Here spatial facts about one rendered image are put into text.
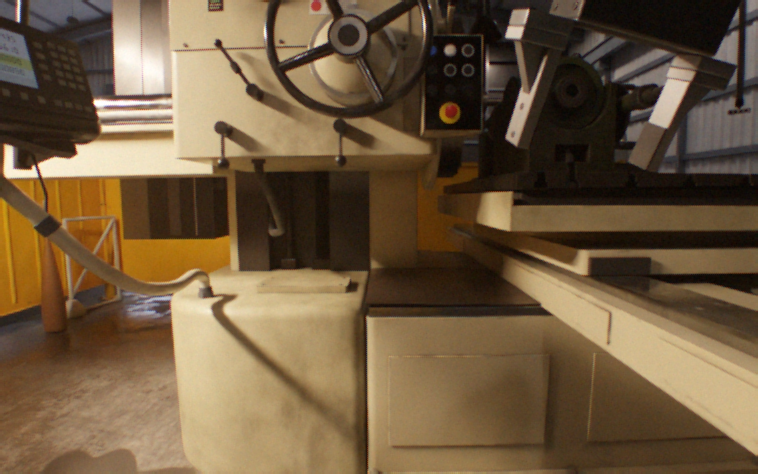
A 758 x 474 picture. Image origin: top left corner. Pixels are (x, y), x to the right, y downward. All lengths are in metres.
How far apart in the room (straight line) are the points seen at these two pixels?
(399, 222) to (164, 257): 2.79
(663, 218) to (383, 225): 1.08
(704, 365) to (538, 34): 0.58
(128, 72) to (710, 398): 2.25
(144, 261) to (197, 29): 3.16
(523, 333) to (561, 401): 0.26
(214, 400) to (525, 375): 0.99
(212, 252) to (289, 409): 2.70
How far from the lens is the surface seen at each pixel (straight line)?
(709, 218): 1.27
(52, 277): 3.51
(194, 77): 1.28
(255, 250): 1.87
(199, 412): 1.51
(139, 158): 1.65
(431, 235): 3.56
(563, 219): 1.06
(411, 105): 1.14
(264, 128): 1.17
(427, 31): 0.95
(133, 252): 4.26
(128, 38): 2.24
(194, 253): 3.97
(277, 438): 1.42
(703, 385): 0.77
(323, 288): 1.40
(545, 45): 0.35
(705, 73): 0.44
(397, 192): 1.76
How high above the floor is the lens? 0.94
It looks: 6 degrees down
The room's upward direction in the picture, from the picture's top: straight up
